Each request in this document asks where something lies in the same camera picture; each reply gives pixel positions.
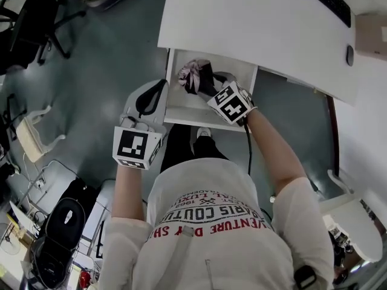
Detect white drawer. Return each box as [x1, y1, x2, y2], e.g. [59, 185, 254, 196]
[163, 48, 259, 133]

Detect white chair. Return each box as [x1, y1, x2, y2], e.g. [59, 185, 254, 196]
[319, 168, 387, 265]

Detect white desk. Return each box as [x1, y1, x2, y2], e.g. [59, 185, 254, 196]
[157, 0, 360, 108]

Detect black wrist device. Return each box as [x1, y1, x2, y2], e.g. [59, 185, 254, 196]
[293, 264, 317, 290]

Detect small round fan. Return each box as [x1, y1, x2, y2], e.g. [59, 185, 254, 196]
[0, 222, 22, 256]

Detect person's left forearm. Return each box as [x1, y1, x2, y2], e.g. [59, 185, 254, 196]
[114, 161, 152, 225]

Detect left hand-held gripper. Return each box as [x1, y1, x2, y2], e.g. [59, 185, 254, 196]
[112, 79, 169, 172]

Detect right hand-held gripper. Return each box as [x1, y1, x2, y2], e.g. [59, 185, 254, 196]
[207, 71, 259, 127]

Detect person's right forearm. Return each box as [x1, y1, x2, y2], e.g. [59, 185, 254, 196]
[246, 108, 307, 196]

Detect black backpack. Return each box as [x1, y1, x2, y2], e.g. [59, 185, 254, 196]
[59, 177, 100, 220]

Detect black office chair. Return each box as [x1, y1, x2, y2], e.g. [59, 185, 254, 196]
[0, 0, 88, 76]

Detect open black case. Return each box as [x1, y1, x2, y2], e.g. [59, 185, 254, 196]
[29, 196, 87, 288]

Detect person's left hand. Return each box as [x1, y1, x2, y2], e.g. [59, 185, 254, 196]
[120, 115, 152, 132]

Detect cream chair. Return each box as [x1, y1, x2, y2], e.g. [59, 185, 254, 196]
[15, 103, 67, 164]

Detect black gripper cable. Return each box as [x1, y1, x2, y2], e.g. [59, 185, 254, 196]
[243, 120, 254, 176]

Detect white printed t-shirt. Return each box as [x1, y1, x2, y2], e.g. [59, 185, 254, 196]
[101, 158, 335, 290]

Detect beige box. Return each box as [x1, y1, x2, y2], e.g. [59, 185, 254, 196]
[354, 13, 387, 60]

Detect person's black trousers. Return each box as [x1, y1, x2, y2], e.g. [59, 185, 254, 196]
[159, 123, 231, 175]

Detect grey oval device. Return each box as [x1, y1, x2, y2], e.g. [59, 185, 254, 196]
[345, 44, 356, 66]

